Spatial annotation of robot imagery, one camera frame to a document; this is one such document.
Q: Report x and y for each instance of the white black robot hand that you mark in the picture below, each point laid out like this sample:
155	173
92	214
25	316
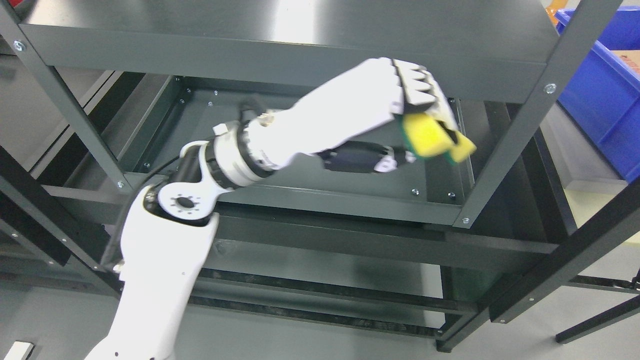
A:
357	101

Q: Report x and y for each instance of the green yellow sponge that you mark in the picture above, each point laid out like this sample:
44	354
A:
428	137

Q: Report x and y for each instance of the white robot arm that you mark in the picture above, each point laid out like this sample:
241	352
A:
166	235

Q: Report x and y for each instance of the dark grey metal shelf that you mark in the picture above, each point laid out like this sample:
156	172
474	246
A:
137	79

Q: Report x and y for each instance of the blue plastic bin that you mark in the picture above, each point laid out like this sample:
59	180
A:
603	96

